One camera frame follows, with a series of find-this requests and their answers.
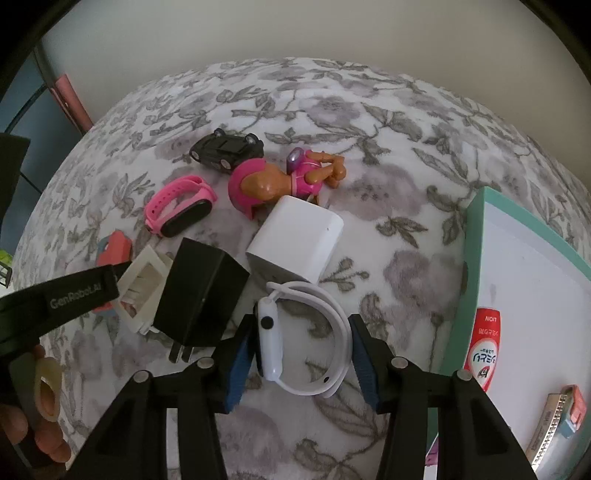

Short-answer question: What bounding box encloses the blue and coral case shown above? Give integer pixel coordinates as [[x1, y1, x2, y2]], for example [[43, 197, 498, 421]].
[[90, 231, 135, 319], [560, 384, 587, 437]]

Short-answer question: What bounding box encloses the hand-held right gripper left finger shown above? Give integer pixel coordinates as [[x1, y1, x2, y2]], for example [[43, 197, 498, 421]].
[[67, 314, 259, 480]]

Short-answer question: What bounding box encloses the black toy car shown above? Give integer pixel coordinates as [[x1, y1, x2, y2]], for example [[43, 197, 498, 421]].
[[190, 129, 265, 174]]

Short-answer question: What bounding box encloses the white charger cube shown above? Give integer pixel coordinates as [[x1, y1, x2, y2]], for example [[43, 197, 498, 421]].
[[246, 195, 345, 285]]

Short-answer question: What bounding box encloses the pink smart band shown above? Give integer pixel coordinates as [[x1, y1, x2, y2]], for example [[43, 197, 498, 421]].
[[144, 175, 219, 239]]

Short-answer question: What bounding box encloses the pink dog figurine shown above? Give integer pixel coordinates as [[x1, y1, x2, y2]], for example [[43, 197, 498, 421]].
[[228, 148, 350, 220]]

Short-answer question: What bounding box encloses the white rectangular frame adapter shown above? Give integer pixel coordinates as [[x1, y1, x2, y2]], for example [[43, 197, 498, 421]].
[[113, 244, 174, 336]]

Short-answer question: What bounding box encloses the red and white bottle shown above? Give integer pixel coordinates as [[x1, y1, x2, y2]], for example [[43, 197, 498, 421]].
[[463, 307, 504, 393]]

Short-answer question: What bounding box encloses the floral printed blanket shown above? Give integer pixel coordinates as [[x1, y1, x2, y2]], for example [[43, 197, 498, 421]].
[[11, 56, 591, 480]]

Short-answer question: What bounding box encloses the teal rimmed white tray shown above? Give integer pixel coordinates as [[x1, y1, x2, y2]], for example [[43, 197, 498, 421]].
[[425, 187, 591, 480]]

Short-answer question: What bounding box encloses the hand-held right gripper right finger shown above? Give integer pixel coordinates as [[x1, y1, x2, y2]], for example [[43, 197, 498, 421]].
[[348, 314, 539, 480]]

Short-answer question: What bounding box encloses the person's left hand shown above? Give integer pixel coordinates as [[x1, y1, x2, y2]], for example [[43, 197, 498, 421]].
[[0, 405, 73, 465]]

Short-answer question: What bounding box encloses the black wall charger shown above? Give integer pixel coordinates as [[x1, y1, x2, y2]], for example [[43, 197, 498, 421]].
[[152, 237, 251, 363]]

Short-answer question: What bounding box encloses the pink board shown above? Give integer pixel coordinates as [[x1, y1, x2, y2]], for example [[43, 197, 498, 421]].
[[50, 73, 96, 135]]

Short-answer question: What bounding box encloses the white smartwatch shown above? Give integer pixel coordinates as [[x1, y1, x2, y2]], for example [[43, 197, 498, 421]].
[[256, 279, 356, 399]]

